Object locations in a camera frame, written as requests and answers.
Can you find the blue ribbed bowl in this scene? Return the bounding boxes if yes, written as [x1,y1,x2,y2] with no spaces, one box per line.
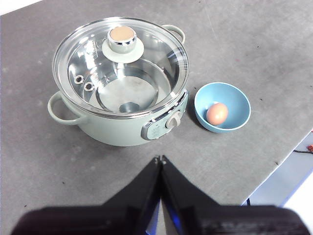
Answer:
[194,82,252,134]

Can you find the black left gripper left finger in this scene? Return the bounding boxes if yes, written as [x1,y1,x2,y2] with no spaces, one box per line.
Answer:
[11,155,162,235]

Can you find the brown egg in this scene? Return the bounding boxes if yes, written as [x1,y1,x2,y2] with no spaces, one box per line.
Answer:
[206,102,229,126]

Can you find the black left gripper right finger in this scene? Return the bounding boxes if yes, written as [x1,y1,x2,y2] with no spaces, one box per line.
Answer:
[160,155,310,235]

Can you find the pale green electric steamer pot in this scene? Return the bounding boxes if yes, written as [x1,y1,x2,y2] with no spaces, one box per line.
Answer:
[47,23,189,147]

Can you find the glass lid with green knob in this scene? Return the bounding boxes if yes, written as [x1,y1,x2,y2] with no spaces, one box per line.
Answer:
[52,16,190,119]

